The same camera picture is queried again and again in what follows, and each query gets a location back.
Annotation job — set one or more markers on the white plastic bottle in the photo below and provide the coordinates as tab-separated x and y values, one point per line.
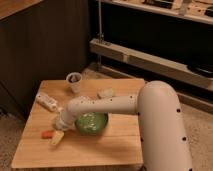
48	102

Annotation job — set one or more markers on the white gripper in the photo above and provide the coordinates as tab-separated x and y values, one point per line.
63	122

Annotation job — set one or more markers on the orange red pepper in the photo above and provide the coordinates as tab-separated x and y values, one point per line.
47	134

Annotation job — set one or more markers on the green ceramic bowl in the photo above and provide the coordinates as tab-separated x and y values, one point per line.
91	123

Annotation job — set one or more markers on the beige sponge block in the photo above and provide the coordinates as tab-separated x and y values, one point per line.
106	93

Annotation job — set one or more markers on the clear plastic cup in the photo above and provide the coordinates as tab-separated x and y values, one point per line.
74	80

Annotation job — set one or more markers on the dark wooden cabinet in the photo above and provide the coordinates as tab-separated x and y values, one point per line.
44	42

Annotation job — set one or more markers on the metal storage shelf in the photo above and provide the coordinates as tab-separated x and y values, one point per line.
175	73

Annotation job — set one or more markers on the wooden table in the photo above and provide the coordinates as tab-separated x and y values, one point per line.
120	143

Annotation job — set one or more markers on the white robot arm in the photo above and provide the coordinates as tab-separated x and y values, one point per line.
164	140

